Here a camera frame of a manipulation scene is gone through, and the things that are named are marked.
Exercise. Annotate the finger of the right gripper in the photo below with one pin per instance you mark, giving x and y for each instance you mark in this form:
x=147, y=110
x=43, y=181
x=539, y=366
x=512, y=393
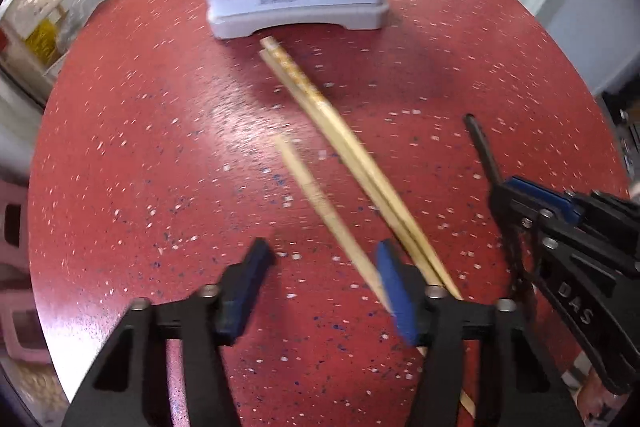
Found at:
x=562, y=203

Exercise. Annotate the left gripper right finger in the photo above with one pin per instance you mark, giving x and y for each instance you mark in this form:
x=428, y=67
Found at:
x=518, y=383

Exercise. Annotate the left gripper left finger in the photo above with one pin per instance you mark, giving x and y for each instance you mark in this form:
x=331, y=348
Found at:
x=127, y=383

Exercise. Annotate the wooden chopstick with print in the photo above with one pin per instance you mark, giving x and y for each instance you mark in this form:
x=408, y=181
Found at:
x=331, y=219

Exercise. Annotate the person's right hand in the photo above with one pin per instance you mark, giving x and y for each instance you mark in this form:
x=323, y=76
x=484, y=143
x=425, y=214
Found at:
x=596, y=405

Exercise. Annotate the pink plastic stool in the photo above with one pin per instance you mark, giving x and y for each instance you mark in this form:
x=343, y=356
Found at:
x=20, y=329

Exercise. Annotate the wooden chopstick on table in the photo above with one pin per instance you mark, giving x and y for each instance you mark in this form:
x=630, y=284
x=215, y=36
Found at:
x=363, y=168
x=360, y=163

